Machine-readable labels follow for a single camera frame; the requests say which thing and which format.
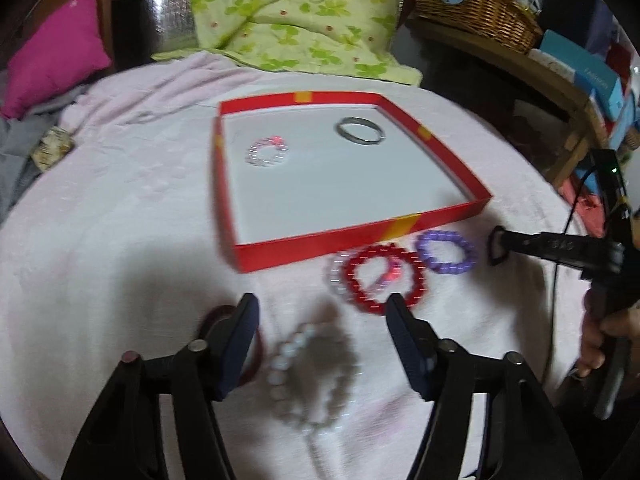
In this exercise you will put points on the dark red bangle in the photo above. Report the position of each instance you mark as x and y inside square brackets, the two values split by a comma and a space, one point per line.
[255, 360]

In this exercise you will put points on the person's right hand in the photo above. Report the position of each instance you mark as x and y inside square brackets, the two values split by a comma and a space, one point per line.
[592, 350]

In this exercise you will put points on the magenta pillow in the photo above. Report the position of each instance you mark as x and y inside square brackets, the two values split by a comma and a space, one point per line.
[55, 60]

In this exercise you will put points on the silver metal bangle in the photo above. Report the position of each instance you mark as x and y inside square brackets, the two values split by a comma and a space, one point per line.
[341, 133]

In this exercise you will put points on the wicker basket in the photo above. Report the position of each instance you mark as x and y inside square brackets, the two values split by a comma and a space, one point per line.
[475, 10]

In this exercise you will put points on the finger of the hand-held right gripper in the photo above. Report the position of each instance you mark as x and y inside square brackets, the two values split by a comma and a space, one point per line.
[555, 250]

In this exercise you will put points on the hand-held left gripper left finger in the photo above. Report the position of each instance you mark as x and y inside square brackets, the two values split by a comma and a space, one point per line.
[239, 340]

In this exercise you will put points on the green floral quilt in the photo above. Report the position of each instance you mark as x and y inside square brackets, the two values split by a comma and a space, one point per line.
[300, 10]

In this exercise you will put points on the blue cardboard box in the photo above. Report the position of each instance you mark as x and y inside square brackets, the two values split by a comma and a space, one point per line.
[590, 72]

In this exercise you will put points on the wooden shelf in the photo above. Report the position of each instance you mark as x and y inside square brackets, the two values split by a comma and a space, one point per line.
[500, 52]

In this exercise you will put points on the red shallow box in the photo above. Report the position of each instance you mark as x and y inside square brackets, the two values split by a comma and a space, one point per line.
[325, 185]

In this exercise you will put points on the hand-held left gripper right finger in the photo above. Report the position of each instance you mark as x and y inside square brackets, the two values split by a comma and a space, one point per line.
[407, 345]

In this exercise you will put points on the small patterned pouch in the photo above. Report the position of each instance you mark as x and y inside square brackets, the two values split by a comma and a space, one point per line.
[52, 147]

